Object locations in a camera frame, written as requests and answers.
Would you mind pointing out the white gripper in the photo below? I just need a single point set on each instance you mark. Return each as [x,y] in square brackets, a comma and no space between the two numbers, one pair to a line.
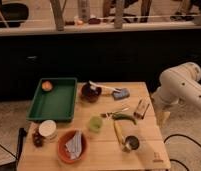
[162,113]

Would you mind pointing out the metal cup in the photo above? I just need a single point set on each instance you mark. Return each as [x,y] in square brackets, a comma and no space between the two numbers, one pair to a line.
[131,143]

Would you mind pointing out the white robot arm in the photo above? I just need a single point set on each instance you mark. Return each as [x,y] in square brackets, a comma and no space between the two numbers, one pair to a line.
[177,83]

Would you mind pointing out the green plastic tray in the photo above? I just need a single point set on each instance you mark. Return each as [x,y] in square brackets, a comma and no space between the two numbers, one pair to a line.
[57,104]

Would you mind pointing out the clear glass tumbler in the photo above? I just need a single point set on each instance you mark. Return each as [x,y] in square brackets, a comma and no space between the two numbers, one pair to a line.
[141,109]

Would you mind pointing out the blue sponge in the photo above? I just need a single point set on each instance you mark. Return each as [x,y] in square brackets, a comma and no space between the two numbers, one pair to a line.
[122,94]

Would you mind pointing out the yellow banana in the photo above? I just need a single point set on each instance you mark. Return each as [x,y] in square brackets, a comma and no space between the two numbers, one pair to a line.
[118,132]

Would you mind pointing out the wooden folding table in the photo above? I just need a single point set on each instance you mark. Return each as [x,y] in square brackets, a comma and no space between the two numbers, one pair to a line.
[103,152]

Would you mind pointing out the metal fork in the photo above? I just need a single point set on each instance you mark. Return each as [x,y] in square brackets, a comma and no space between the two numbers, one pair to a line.
[108,114]

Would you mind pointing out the light green cup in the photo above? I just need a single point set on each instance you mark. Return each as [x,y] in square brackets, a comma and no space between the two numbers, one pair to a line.
[95,124]

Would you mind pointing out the dark brown bowl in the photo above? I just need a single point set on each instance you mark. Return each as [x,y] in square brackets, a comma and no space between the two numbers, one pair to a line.
[90,93]

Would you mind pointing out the white crumpled cloth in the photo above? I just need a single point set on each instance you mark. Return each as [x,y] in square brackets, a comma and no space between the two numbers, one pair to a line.
[74,145]

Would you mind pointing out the orange bowl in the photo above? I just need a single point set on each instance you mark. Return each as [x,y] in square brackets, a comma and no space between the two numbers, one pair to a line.
[62,151]

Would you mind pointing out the orange fruit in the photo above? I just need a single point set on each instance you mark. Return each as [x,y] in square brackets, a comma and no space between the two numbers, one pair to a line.
[46,86]

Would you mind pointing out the dark grape bunch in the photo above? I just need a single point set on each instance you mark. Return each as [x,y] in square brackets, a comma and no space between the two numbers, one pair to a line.
[37,139]

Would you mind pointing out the white handled brush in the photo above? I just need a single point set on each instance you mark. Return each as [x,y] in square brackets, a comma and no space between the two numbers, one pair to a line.
[103,86]

